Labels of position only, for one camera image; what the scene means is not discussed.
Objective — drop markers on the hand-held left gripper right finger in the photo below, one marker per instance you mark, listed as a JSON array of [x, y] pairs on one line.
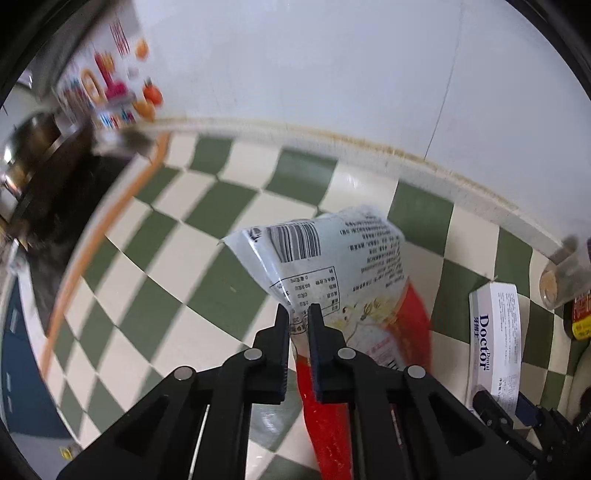
[[318, 350]]

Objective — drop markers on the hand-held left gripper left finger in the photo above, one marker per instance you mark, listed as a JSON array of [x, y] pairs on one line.
[[277, 350]]

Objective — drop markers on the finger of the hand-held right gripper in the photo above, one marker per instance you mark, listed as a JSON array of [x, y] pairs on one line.
[[528, 408], [491, 410]]

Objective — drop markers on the red snack bag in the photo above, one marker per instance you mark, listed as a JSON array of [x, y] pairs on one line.
[[323, 415]]

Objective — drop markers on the white printed plastic bag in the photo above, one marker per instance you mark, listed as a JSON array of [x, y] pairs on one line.
[[323, 258]]

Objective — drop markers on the white toothpaste box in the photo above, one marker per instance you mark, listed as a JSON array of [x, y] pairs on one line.
[[494, 332]]

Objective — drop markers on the brown sauce bottle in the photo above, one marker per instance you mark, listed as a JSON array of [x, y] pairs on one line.
[[581, 318]]

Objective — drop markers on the green white checkered mat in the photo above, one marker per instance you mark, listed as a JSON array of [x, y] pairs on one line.
[[207, 258]]

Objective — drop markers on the clear spice jar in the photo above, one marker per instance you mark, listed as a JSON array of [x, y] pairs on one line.
[[568, 281]]

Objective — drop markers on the black glass stove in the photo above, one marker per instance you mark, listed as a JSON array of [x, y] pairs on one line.
[[46, 286]]

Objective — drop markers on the blue base cabinet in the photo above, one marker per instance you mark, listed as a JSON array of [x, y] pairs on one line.
[[23, 378]]

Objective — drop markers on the dark steel wok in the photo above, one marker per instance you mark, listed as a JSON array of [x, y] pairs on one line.
[[69, 184]]

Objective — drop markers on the steel pot with lid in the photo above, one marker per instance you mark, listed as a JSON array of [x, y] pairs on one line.
[[32, 138]]

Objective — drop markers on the colourful wall stickers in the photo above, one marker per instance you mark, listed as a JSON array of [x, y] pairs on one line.
[[101, 78]]

